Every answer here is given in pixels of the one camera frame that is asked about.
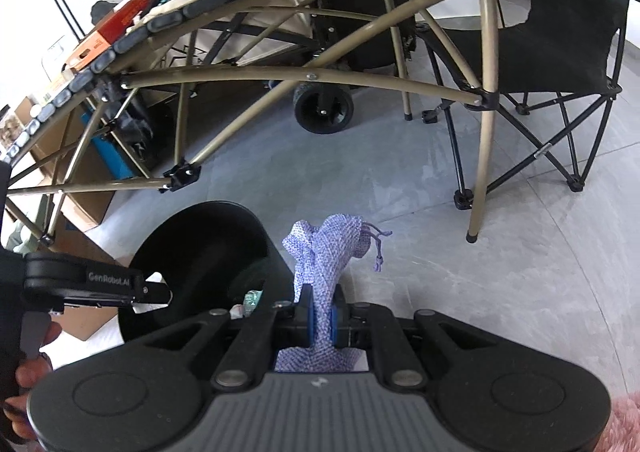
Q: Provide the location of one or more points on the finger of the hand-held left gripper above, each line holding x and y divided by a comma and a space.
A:
95, 308
55, 279

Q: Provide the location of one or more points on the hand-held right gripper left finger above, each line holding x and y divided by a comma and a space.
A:
307, 317

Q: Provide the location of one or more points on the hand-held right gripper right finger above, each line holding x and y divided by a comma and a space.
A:
335, 322

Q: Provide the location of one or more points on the black waste bin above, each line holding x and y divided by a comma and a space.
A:
200, 242

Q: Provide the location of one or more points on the person's left hand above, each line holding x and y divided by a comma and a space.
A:
32, 374

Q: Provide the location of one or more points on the cardboard box with green liner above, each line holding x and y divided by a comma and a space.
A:
90, 324

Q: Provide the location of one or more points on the teal patterned packet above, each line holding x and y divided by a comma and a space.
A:
252, 300

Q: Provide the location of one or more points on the large cardboard box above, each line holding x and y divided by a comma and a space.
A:
85, 172

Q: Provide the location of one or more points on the blue box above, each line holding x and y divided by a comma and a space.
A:
112, 157

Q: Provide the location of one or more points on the clear snack jar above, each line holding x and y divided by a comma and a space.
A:
9, 132

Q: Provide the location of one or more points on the orange cardboard box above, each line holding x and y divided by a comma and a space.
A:
125, 14

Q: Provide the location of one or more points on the olive folding table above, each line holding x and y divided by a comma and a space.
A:
489, 57

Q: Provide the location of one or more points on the pink fluffy rug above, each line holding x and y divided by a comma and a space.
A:
630, 427

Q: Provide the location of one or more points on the black folding chair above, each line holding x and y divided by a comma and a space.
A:
565, 32

